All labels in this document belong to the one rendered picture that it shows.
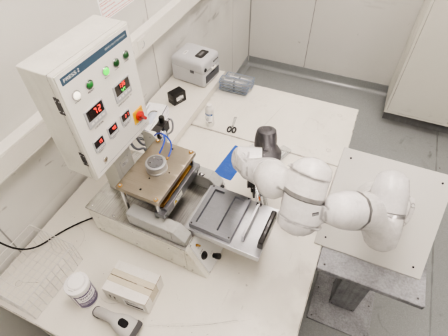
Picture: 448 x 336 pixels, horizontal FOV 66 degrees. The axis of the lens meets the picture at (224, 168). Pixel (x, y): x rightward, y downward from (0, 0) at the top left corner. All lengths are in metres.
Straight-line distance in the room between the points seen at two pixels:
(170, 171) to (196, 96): 0.92
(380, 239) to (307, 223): 0.28
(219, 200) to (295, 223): 0.48
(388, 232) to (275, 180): 0.37
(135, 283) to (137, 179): 0.38
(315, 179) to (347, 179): 0.61
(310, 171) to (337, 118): 1.24
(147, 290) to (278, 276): 0.51
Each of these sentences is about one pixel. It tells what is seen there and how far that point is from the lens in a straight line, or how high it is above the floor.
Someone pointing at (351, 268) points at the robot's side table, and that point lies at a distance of 1.55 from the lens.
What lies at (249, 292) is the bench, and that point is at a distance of 1.43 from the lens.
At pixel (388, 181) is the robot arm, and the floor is 1.26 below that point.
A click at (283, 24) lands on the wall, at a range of 3.60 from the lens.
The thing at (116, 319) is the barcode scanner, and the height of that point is 0.83.
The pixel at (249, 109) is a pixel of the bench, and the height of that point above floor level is 0.75.
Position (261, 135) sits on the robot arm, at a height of 1.18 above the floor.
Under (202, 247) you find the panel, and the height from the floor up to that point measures 0.86.
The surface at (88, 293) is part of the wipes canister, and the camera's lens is 1.41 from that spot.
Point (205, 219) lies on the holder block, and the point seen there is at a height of 0.98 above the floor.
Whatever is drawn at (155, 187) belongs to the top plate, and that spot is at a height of 1.11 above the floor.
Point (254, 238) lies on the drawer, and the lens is 1.28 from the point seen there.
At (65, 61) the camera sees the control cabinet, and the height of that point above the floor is 1.57.
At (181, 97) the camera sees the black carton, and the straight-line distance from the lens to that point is 2.08.
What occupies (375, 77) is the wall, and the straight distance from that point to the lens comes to 3.69.
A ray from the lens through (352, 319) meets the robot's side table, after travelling 2.28.
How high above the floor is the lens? 2.08
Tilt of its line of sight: 49 degrees down
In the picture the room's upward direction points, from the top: 1 degrees counter-clockwise
